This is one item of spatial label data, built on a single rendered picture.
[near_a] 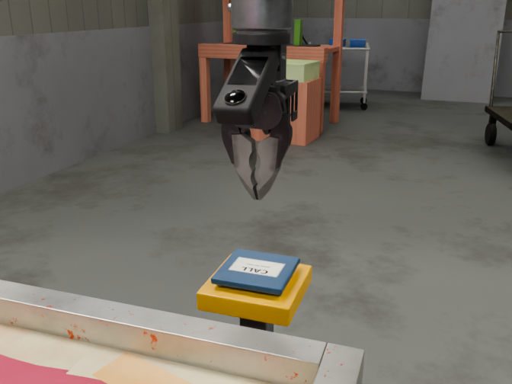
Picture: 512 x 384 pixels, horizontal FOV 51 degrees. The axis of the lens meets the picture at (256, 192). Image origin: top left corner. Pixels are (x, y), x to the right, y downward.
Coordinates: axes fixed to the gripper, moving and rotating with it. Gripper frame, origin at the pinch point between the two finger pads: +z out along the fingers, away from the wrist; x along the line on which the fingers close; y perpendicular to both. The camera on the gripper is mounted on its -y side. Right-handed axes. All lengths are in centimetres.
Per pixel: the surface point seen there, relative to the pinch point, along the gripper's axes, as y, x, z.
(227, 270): -1.7, 3.6, 11.3
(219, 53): 508, 218, 31
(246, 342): -19.2, -5.6, 9.3
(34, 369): -26.1, 15.6, 12.8
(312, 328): 133, 20, 109
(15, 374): -27.5, 16.8, 12.7
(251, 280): -3.0, -0.4, 11.3
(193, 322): -17.7, 1.2, 9.3
